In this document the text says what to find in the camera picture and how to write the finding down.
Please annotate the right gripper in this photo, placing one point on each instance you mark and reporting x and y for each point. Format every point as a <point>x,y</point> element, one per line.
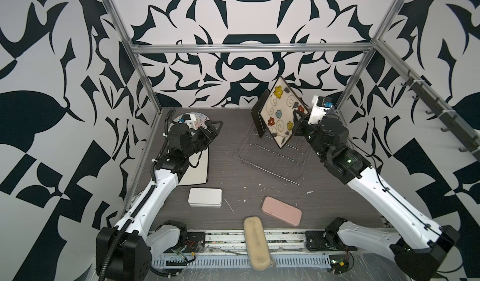
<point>301,126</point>

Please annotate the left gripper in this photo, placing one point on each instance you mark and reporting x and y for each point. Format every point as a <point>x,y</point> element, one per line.
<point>212,132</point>

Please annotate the round speckled plate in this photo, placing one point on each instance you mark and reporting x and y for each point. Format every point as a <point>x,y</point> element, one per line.
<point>197,117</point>

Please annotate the white square plate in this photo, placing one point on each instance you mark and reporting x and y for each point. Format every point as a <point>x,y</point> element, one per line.
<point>197,175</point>

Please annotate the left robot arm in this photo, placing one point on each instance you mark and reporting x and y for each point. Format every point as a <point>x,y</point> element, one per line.
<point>126,250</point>

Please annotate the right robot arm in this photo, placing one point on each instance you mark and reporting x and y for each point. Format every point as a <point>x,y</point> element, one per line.
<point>418,246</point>

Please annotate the large black square plate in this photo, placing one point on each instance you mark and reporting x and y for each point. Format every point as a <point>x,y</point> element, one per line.
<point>260,125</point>

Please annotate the white rectangular case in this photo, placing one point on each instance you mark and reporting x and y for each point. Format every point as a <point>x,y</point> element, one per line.
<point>205,197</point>

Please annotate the pink rectangular case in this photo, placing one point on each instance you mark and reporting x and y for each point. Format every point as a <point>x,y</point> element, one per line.
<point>282,211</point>

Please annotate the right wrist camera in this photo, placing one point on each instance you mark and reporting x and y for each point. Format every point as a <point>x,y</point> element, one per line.
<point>320,107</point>

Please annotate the wire dish rack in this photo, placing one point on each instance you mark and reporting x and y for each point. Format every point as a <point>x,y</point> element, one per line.
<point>287,163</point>

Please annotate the black wall hook rail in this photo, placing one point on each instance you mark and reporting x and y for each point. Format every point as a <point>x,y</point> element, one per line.
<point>437,107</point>

